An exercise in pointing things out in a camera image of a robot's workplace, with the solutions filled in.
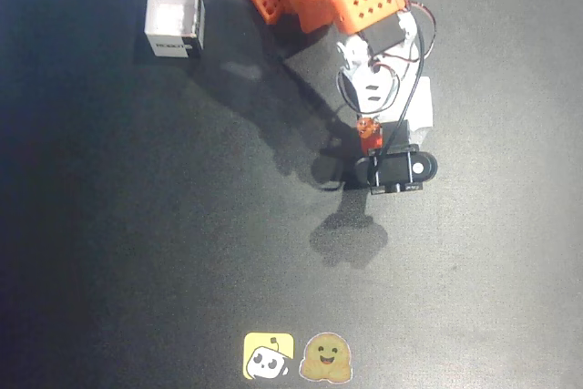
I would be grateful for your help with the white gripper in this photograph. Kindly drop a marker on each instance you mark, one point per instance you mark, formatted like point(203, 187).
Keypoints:
point(372, 138)

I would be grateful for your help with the red cube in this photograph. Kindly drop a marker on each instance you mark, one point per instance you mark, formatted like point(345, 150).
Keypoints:
point(371, 145)

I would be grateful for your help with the white cardboard box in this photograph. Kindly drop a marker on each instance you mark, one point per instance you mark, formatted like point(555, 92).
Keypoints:
point(175, 15)

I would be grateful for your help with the black webcam on gripper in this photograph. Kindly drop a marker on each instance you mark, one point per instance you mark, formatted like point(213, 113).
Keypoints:
point(401, 169)

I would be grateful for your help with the black table mat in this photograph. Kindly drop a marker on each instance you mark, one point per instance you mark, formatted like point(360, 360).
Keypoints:
point(182, 248)

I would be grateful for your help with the hugging face emoji sticker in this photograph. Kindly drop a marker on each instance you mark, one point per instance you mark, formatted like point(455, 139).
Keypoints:
point(326, 358)

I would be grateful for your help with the yellow robot face sticker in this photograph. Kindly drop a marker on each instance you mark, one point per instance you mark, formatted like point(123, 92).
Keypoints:
point(268, 356)

